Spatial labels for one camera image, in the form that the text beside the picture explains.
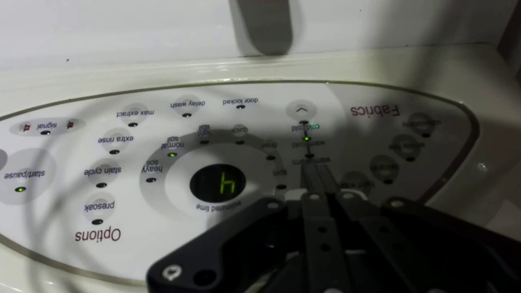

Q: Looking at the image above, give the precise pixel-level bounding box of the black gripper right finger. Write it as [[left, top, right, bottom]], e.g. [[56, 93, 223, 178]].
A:
[[323, 166, 435, 293]]

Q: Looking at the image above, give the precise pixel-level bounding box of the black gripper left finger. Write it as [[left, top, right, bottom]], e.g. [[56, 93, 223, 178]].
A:
[[301, 163, 349, 293]]

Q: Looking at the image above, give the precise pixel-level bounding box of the white washing machine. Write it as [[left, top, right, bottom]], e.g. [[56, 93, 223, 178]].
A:
[[0, 46, 521, 293]]

